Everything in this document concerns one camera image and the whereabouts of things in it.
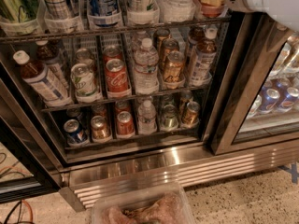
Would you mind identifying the red coke can top shelf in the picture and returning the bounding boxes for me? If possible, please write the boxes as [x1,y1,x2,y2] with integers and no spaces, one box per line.
[198,0,224,18]

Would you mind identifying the red coke can shelf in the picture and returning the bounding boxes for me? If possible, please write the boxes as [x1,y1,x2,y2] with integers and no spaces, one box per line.
[198,0,224,18]
[105,59,129,92]

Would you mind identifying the gold brown can middle shelf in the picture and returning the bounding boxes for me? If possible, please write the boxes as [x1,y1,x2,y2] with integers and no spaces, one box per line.
[163,50,185,83]

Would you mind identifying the blue white can top shelf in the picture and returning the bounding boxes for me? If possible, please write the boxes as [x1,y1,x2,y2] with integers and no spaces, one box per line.
[89,0,118,17]

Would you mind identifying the clear water bottle middle shelf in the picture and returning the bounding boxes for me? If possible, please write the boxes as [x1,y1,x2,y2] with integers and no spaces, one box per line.
[134,38,159,94]

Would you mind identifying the blue pepsi can right fridge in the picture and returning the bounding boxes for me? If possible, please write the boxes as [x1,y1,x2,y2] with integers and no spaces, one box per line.
[259,89,280,114]

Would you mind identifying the fridge glass door right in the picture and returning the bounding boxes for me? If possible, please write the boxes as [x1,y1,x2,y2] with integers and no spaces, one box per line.
[211,15,299,155]

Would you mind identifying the gold can bottom shelf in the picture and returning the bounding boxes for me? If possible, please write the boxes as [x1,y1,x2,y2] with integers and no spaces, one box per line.
[181,101,200,125]

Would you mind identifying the red coke can middle shelf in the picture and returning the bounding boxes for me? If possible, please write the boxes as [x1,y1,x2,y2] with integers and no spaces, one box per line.
[105,59,129,92]

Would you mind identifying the green silver can bottom shelf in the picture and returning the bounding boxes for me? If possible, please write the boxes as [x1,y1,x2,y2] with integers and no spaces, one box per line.
[161,105,178,130]

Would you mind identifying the small water bottle bottom shelf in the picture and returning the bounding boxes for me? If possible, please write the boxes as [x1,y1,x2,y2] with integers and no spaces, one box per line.
[138,100,156,134]

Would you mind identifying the plaid can top shelf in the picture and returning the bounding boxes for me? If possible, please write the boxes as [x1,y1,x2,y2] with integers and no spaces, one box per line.
[44,0,79,20]

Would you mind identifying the red can bottom shelf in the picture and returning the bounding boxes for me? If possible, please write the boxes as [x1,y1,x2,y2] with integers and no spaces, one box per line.
[117,111,135,135]

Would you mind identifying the green white soda can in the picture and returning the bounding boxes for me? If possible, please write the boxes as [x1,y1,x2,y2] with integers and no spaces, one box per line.
[71,63,97,97]

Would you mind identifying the orange can bottom shelf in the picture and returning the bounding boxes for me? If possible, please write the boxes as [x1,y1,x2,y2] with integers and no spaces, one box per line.
[91,116,110,140]

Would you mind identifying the blue pepsi can bottom shelf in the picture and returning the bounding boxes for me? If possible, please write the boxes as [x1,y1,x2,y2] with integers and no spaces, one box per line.
[64,119,88,146]

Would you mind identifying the stainless steel fridge grille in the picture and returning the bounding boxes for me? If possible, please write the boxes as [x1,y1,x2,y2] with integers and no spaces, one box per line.
[59,139,299,212]

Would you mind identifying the brown tea bottle right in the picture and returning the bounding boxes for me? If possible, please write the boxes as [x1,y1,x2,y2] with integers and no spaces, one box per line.
[188,27,218,86]

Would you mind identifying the brown tea bottle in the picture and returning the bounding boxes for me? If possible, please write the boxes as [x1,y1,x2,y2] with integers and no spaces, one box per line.
[13,50,68,102]
[188,27,218,86]

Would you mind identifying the brown tea bottle left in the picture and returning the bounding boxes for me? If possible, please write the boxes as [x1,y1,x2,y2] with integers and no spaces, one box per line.
[13,50,68,102]

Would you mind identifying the clear plastic bin with items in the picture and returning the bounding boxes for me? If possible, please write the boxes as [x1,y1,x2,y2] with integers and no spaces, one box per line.
[92,182,195,224]

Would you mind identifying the orange black cables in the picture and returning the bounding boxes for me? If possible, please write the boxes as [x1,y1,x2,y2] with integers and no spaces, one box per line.
[2,199,35,224]

